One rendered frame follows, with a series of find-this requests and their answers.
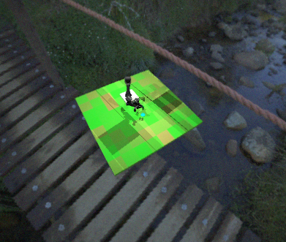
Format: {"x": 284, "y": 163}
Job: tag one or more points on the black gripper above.
{"x": 137, "y": 105}

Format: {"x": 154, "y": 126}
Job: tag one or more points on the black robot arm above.
{"x": 128, "y": 94}

